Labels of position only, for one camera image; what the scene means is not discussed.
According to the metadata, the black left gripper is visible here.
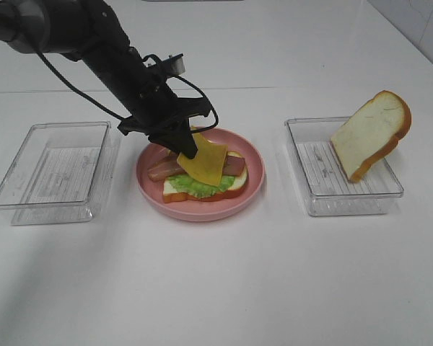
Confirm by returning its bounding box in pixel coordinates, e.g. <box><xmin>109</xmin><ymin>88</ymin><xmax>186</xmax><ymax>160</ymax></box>
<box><xmin>116</xmin><ymin>68</ymin><xmax>214</xmax><ymax>159</ymax></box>

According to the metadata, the bacon strip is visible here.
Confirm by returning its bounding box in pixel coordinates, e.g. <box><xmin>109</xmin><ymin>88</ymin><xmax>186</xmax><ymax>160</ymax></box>
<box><xmin>147</xmin><ymin>152</ymin><xmax>185</xmax><ymax>182</ymax></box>
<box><xmin>222</xmin><ymin>151</ymin><xmax>245</xmax><ymax>177</ymax></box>

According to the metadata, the yellow cheese slice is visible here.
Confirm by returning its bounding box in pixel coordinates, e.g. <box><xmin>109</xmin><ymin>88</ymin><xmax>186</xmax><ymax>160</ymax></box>
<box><xmin>177</xmin><ymin>133</ymin><xmax>227</xmax><ymax>187</ymax></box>

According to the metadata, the green lettuce leaf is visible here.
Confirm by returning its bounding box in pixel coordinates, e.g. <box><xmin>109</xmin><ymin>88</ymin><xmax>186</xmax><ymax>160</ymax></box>
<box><xmin>165</xmin><ymin>174</ymin><xmax>235</xmax><ymax>199</ymax></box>

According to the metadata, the bread slice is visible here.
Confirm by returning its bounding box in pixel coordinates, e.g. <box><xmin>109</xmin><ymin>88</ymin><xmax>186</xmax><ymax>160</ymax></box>
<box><xmin>331</xmin><ymin>90</ymin><xmax>411</xmax><ymax>183</ymax></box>
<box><xmin>162</xmin><ymin>164</ymin><xmax>249</xmax><ymax>203</ymax></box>

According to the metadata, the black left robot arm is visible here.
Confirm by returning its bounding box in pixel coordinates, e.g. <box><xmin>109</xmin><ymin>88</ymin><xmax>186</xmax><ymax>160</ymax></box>
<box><xmin>0</xmin><ymin>1</ymin><xmax>215</xmax><ymax>159</ymax></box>

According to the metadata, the pink round plate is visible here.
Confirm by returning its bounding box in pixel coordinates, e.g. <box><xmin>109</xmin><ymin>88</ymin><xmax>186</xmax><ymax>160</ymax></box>
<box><xmin>136</xmin><ymin>128</ymin><xmax>265</xmax><ymax>222</ymax></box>

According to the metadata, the left clear plastic tray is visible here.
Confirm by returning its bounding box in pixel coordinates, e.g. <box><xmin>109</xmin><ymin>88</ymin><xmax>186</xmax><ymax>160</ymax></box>
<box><xmin>0</xmin><ymin>121</ymin><xmax>120</xmax><ymax>226</ymax></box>

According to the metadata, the clear plastic tray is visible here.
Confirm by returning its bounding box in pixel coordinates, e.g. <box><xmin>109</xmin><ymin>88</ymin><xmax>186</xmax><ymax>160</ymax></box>
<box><xmin>284</xmin><ymin>117</ymin><xmax>404</xmax><ymax>217</ymax></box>
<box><xmin>0</xmin><ymin>121</ymin><xmax>120</xmax><ymax>226</ymax></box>

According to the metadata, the right clear plastic tray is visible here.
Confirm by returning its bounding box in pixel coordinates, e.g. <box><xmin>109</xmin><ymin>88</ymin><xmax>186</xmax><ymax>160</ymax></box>
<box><xmin>284</xmin><ymin>117</ymin><xmax>404</xmax><ymax>217</ymax></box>

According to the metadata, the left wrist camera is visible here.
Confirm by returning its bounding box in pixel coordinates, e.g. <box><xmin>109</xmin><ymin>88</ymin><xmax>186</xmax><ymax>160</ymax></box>
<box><xmin>143</xmin><ymin>53</ymin><xmax>185</xmax><ymax>76</ymax></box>

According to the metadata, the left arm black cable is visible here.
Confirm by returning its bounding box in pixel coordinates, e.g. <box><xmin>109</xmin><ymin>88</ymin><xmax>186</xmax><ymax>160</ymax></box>
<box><xmin>32</xmin><ymin>46</ymin><xmax>219</xmax><ymax>136</ymax></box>

